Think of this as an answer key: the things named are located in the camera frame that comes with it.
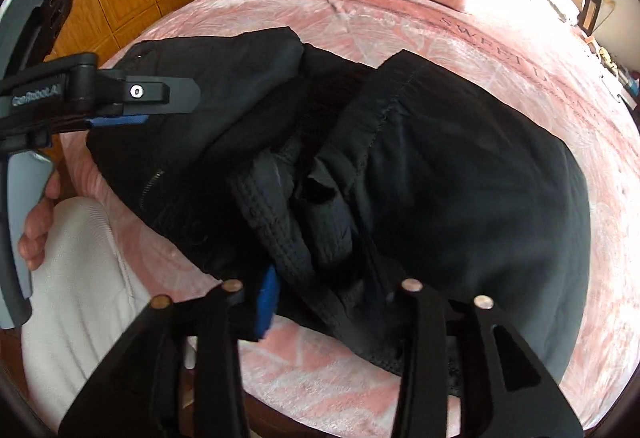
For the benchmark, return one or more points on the bed with pink bedspread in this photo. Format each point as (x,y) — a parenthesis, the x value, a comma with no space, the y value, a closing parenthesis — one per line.
(500,57)

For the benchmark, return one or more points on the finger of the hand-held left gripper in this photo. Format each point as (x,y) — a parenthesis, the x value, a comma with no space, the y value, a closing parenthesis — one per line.
(160,92)

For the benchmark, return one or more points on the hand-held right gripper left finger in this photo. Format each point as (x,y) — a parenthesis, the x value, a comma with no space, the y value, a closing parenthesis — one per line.
(267,303)

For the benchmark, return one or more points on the black quilted jacket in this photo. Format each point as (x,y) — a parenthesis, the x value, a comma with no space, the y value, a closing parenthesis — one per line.
(450,198)

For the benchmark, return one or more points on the cluttered bedside table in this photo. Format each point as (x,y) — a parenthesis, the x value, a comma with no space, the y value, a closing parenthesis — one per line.
(615,72)

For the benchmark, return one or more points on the person's leg in beige trousers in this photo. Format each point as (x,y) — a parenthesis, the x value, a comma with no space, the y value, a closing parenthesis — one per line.
(85,298)

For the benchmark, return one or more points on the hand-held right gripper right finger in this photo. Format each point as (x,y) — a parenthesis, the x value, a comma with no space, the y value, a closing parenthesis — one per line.
(420,323)

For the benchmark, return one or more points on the person's left hand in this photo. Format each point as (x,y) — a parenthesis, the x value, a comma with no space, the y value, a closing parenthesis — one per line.
(37,228)

